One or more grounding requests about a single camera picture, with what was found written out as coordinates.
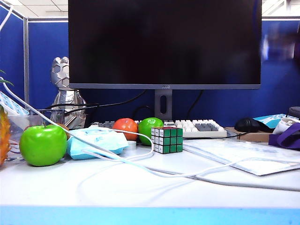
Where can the grey monitor stand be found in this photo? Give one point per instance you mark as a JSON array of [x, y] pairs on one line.
[[157, 116]]

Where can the small green apple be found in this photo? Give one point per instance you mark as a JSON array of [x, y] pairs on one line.
[[147, 127]]

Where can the orange round fruit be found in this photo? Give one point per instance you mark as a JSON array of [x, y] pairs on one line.
[[125, 126]]

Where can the rubiks cube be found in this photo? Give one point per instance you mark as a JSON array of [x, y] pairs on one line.
[[170, 140]]

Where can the small white round lid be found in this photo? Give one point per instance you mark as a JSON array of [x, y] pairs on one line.
[[131, 145]]

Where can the light blue wet wipes pack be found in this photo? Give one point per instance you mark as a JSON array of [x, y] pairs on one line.
[[107, 138]]

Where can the white grey keyboard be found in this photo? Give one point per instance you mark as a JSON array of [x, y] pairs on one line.
[[201, 133]]

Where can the black computer monitor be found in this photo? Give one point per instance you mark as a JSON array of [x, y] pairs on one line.
[[164, 47]]

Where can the brown kiwi fruit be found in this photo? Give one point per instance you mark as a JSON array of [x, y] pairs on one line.
[[64, 129]]

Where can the silver robot figurine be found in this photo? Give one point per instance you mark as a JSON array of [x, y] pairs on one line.
[[61, 75]]

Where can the black computer mouse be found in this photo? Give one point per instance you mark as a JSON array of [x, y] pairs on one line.
[[246, 125]]

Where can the clear plastic document sleeve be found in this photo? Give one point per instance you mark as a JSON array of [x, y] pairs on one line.
[[246, 150]]

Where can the brown cardboard pad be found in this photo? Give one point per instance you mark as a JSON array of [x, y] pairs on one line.
[[255, 137]]

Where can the large green apple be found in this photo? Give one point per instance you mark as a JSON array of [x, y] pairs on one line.
[[42, 147]]

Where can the teal white patterned package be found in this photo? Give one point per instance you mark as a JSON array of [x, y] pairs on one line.
[[269, 119]]

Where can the clear acrylic organizer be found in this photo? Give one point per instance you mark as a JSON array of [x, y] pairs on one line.
[[18, 122]]

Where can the blue office partition panel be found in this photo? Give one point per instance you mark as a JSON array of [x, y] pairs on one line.
[[11, 51], [279, 82]]

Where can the blue white blister pack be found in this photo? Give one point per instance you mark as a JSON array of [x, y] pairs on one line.
[[16, 109]]

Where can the green plant leaf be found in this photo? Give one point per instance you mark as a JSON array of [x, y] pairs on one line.
[[5, 81]]

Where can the orange spiky fake fruit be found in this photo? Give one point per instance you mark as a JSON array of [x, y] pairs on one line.
[[4, 136]]

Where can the grey partition post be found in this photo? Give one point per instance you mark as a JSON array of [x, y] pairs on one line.
[[26, 58]]

